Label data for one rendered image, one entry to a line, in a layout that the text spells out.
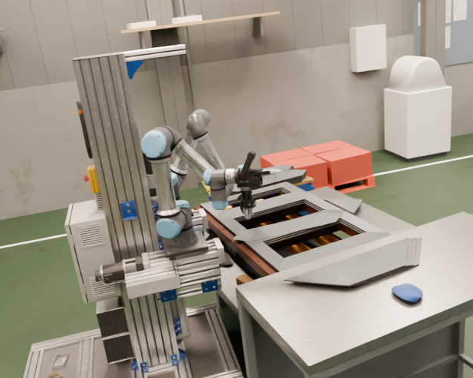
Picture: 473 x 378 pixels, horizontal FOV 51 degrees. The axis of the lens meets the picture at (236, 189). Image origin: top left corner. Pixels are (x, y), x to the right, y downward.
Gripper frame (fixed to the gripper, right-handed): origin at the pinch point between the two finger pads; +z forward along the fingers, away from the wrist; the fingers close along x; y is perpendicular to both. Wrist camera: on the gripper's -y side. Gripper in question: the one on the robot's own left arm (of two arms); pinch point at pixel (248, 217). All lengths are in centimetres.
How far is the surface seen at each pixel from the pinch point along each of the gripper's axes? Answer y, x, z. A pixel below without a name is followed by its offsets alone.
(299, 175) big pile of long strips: -64, 76, 5
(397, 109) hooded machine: -256, 339, 19
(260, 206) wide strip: -24.8, 21.1, 5.7
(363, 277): 127, -5, -17
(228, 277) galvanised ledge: 26.5, -27.7, 22.4
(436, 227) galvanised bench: 105, 55, -15
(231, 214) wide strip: -25.5, -1.3, 5.8
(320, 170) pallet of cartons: -197, 178, 56
